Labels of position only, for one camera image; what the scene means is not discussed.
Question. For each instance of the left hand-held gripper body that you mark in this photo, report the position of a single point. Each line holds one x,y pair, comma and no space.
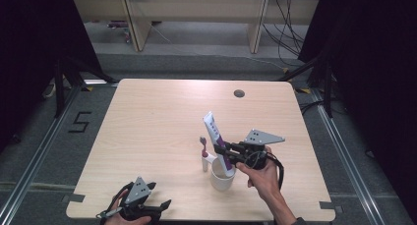
137,194

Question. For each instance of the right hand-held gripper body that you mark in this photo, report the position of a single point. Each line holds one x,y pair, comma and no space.
262,138

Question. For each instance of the white purple toothpaste tube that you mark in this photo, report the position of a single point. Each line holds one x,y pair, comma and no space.
214,133

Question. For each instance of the pink toothbrush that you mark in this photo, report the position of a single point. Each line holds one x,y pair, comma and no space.
204,148

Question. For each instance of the person's left hand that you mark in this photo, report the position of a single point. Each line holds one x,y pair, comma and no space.
118,220

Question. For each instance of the person's right hand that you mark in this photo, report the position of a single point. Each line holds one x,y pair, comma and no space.
265,180

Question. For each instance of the black tape patch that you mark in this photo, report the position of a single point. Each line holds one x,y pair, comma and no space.
74,197
329,206

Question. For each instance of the yellow black floor tape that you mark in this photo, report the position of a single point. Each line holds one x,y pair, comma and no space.
303,90

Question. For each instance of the black metal stand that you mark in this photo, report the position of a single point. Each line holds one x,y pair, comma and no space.
327,87
59,87

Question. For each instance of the white shoe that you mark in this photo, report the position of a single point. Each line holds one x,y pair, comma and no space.
49,90

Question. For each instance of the black curtain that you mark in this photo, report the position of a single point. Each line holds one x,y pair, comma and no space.
370,54
32,38

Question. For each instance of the light wooden shelf unit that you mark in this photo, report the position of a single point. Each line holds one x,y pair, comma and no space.
196,9

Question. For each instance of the small coloured clutter under shelf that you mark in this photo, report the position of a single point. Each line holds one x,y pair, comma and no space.
122,30

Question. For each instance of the metal floor rail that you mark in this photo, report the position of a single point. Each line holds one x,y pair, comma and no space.
36,159
344,153

